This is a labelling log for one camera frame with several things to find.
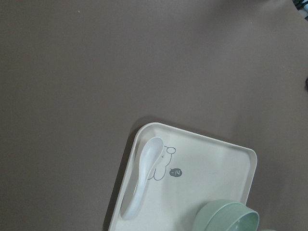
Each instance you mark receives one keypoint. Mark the green bowl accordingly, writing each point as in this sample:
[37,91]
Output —
[225,215]

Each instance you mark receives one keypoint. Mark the white ceramic spoon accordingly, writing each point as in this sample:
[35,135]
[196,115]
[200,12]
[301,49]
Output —
[137,184]

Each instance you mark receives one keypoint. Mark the cream serving tray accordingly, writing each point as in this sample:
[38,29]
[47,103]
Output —
[193,170]

